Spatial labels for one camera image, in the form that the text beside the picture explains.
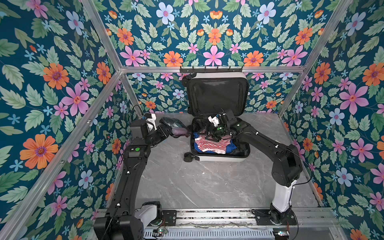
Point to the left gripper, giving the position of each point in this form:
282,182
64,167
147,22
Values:
163,134

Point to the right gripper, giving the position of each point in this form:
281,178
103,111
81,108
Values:
212,126

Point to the clear toiletry pouch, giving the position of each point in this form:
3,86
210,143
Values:
178,129

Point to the white hard-shell suitcase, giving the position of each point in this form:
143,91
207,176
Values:
210,94

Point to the blue cloth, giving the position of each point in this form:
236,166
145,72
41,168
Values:
231,147

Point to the red white striped garment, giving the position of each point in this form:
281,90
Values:
213,144

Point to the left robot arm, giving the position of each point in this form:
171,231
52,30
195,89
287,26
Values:
122,221

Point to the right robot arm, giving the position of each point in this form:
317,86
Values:
287,163

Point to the black hook rack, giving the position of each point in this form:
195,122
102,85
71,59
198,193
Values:
205,69

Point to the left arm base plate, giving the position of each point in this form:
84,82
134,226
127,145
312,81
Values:
163,217

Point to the aluminium mounting rail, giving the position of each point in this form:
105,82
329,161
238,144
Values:
307,217

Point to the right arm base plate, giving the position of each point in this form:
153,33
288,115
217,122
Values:
266,217

